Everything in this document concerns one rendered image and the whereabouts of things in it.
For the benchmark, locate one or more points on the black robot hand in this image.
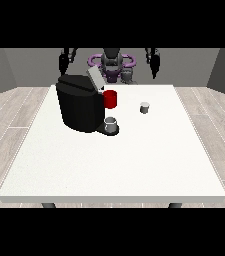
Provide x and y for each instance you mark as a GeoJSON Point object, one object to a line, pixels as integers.
{"type": "Point", "coordinates": [63, 64]}
{"type": "Point", "coordinates": [154, 66]}

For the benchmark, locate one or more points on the pale grey machine lid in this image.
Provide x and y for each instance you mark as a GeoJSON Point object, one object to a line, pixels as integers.
{"type": "Point", "coordinates": [96, 78]}

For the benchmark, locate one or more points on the small grey coffee pod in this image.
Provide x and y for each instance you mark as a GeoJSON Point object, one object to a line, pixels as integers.
{"type": "Point", "coordinates": [144, 107]}

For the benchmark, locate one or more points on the black coffee machine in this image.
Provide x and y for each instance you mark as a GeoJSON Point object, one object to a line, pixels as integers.
{"type": "Point", "coordinates": [79, 105]}

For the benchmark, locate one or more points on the red pod holder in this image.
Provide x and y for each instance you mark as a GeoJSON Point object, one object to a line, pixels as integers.
{"type": "Point", "coordinates": [110, 99]}

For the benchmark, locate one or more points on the grey robot trunk purple rings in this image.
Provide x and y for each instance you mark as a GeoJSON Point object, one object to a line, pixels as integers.
{"type": "Point", "coordinates": [111, 63]}

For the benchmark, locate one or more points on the small grey cup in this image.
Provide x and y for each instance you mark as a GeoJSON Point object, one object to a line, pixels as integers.
{"type": "Point", "coordinates": [110, 124]}

